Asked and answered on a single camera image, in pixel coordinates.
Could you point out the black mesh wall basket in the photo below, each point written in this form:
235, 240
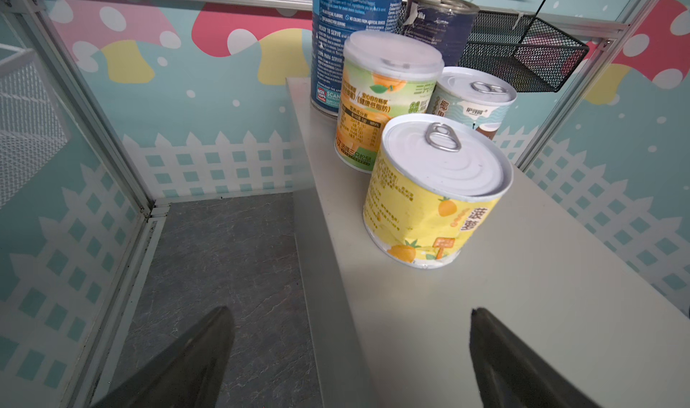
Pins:
530, 54

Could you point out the fruit can white lid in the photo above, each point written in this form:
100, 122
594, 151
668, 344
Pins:
474, 98
435, 182

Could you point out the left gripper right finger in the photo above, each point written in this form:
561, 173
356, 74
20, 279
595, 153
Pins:
510, 374

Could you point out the peach fruit can plastic lid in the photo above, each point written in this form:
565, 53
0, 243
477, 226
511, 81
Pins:
385, 75

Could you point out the blue soup can pink lid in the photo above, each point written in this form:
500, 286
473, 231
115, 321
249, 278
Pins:
333, 22

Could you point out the white wire wall basket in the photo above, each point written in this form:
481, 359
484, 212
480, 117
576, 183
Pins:
32, 129

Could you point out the dark blue chopped tomato can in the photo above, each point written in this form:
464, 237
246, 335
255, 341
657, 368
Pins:
443, 24

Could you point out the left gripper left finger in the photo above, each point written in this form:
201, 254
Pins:
188, 373

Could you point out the grey metal cabinet counter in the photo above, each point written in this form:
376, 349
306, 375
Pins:
389, 335

